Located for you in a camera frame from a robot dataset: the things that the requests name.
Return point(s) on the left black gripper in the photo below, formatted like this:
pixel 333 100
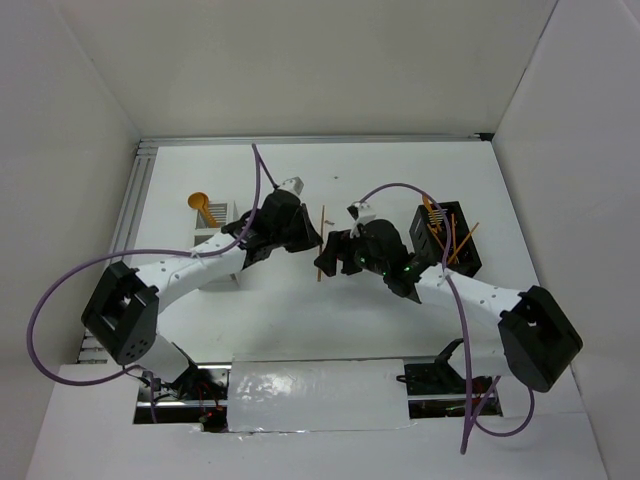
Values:
pixel 310 238

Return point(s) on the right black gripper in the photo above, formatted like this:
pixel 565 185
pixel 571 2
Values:
pixel 339 244

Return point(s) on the orange chopstick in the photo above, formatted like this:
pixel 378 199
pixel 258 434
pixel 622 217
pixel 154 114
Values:
pixel 320 248
pixel 452 258
pixel 454 248

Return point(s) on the orange spoon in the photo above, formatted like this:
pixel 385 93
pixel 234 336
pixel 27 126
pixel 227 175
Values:
pixel 199 201

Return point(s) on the orange fork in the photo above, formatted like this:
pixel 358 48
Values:
pixel 434 216

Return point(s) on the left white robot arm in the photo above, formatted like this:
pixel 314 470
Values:
pixel 122 313

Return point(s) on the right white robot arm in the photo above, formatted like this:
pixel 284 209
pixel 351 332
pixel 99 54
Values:
pixel 538 340

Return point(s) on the black utensil container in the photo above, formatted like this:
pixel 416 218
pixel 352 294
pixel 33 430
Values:
pixel 469 262

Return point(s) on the white tape sheet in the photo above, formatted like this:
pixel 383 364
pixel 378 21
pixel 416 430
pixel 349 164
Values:
pixel 317 396

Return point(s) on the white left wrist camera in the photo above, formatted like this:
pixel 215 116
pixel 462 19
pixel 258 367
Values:
pixel 292 185

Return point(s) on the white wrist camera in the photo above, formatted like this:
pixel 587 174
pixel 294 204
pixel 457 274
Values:
pixel 362 213
pixel 292 185

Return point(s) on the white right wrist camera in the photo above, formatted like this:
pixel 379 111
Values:
pixel 362 213

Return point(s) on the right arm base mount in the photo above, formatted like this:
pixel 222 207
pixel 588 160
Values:
pixel 434 388

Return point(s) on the aluminium rail at back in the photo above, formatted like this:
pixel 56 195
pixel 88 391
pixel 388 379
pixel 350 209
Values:
pixel 314 139

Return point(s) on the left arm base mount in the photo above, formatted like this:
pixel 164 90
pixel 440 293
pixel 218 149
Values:
pixel 204 405

